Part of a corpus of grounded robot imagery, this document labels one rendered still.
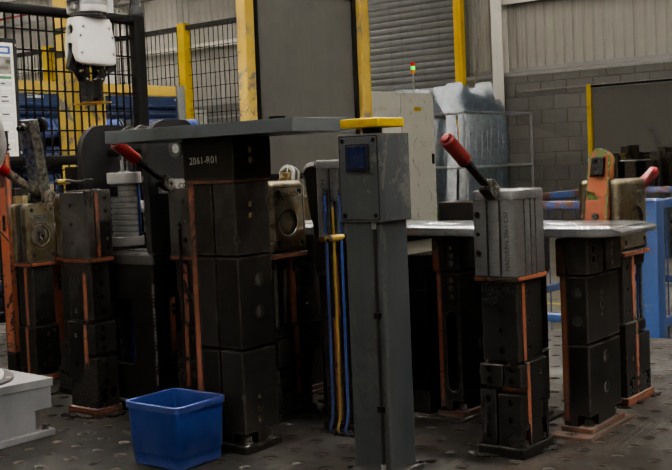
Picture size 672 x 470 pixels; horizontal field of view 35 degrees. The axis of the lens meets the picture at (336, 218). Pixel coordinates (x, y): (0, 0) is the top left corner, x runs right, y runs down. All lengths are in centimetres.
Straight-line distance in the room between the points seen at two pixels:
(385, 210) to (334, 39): 422
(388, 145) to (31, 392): 71
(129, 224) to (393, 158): 65
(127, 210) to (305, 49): 354
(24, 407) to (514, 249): 78
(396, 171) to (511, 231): 18
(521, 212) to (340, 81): 415
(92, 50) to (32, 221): 38
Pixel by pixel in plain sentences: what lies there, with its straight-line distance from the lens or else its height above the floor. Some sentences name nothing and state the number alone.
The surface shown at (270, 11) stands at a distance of 515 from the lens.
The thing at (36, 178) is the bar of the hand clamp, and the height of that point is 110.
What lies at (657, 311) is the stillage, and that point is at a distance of 351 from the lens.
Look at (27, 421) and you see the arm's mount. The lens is 172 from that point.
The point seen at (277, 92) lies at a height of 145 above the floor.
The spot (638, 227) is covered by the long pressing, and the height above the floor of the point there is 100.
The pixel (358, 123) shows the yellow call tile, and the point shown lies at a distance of 135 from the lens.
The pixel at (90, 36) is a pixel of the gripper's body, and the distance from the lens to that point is 226.
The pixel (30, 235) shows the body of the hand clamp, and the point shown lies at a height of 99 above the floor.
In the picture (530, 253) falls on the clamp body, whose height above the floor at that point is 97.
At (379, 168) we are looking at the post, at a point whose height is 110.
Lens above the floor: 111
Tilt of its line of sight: 3 degrees down
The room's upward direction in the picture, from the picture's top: 2 degrees counter-clockwise
